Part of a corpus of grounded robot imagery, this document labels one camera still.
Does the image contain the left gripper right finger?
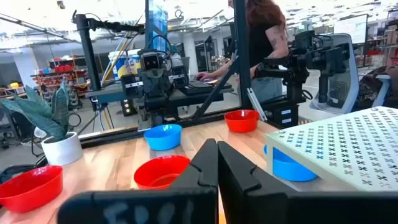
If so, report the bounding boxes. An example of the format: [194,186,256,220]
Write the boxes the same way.
[218,141,398,224]

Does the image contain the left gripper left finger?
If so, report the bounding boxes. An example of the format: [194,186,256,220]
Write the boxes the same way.
[57,138,219,224]

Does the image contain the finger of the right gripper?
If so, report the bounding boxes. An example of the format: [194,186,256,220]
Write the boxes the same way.
[156,68,172,98]
[142,70,157,98]

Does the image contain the small red plastic bowl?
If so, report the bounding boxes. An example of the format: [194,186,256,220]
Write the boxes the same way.
[0,165,64,214]
[133,154,191,190]
[223,109,260,134]

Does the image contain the small blue plastic bowl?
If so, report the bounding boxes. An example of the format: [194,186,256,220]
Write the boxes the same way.
[263,144,318,182]
[143,123,183,152]

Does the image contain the white blue yellow container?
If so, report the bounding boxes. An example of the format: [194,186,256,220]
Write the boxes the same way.
[108,49,143,82]

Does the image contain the dark grey side desk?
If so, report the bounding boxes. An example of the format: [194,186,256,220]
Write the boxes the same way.
[85,80,234,105]

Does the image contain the black pole stand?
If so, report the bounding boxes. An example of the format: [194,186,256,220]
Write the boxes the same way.
[72,11,146,94]

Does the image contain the blue standing banner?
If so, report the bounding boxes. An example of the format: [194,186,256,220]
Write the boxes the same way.
[144,0,169,55]

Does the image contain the background storage shelf rack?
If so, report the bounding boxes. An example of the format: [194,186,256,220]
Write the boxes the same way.
[30,55,91,103]

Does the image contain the black box with labels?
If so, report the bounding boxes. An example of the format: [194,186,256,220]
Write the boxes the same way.
[262,103,300,129]

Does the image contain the green plant in white pot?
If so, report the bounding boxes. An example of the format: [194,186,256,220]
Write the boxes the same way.
[0,81,84,167]

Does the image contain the person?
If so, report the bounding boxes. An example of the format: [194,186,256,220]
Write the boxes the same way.
[195,0,290,104]

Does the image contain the grey office chair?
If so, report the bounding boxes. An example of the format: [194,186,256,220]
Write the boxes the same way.
[309,32,361,115]

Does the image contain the dark patterned fabric seat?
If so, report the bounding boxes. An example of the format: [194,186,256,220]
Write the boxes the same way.
[354,64,398,110]

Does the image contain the background computer monitor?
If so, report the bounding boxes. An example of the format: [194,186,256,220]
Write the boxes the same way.
[333,14,369,45]

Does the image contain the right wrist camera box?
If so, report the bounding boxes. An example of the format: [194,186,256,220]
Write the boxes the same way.
[139,51,162,71]

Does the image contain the black aluminium frame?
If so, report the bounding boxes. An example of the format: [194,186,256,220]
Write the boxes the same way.
[77,0,268,149]

